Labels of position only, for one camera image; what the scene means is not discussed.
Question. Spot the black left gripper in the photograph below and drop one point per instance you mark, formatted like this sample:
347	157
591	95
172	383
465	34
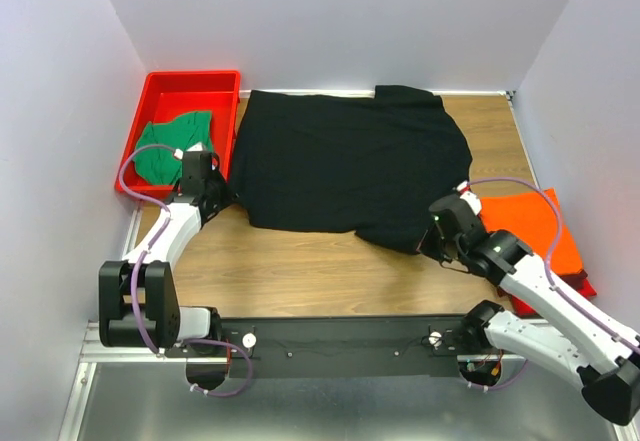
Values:
228	196

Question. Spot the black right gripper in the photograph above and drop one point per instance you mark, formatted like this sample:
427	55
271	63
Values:
426	245

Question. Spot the black t shirt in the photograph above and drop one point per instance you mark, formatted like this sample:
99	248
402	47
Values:
371	166

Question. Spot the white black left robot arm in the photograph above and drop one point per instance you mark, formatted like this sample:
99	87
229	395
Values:
138	305

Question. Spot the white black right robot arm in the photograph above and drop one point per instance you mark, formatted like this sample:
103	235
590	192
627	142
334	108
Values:
581	344

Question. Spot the green crumpled t shirt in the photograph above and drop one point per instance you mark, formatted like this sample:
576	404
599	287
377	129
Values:
158	166

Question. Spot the orange folded t shirt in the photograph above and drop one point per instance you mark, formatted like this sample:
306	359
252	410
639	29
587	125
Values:
531	219

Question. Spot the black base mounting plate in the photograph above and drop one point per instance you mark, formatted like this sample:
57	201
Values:
351	346

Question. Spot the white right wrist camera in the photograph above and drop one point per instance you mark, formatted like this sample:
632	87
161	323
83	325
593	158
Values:
466	194

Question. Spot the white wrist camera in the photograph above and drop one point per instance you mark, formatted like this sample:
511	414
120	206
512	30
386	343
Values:
466	194
178	154

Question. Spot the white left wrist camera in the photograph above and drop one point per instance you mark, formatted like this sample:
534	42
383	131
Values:
178	154

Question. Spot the aluminium frame rail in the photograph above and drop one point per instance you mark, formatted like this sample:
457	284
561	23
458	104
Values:
127	349

